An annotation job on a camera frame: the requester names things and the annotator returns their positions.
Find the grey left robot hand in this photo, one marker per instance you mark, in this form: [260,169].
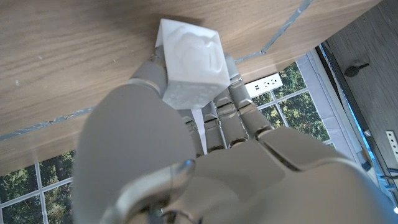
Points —
[130,140]

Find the white power strip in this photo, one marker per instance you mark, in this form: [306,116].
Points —
[264,84]

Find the printed window backdrop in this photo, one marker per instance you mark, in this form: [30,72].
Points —
[298,112]

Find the small white box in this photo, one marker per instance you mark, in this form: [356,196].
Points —
[192,65]

